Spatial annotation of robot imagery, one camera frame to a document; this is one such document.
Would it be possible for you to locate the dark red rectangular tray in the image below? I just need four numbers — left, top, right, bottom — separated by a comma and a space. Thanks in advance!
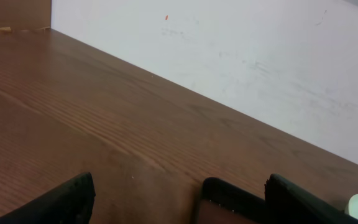
191, 177, 269, 224

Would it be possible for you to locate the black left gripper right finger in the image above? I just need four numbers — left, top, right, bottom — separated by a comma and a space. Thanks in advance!
265, 174, 358, 224

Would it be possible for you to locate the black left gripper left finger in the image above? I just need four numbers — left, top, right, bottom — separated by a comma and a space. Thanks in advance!
0, 172, 96, 224

